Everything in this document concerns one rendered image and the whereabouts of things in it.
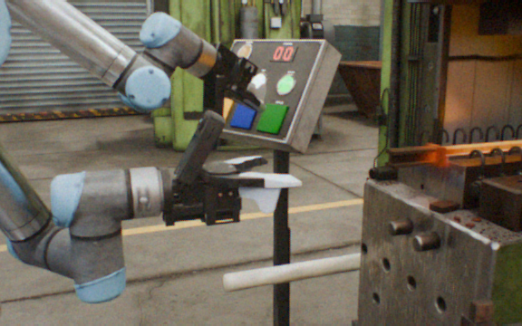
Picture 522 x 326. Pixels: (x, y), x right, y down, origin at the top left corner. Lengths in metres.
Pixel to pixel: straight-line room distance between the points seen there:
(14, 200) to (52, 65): 7.84
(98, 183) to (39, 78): 7.91
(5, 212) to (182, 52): 0.46
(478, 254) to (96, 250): 0.56
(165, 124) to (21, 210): 5.16
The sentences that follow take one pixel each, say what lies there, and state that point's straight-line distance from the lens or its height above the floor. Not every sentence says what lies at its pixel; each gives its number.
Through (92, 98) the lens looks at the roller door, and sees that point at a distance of 8.69.
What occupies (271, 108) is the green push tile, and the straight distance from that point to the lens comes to 1.29.
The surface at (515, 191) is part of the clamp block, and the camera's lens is 0.86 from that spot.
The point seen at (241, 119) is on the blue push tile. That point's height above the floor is 1.00.
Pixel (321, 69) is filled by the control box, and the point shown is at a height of 1.13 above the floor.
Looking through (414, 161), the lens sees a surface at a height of 0.99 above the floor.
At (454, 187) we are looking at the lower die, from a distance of 0.95.
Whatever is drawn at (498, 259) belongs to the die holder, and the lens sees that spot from 0.82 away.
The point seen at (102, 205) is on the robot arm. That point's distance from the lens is 0.75.
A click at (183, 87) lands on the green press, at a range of 5.69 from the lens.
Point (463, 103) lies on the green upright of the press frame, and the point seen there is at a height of 1.06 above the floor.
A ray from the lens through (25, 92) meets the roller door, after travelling 8.66.
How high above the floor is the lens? 1.20
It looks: 14 degrees down
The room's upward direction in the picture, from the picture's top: straight up
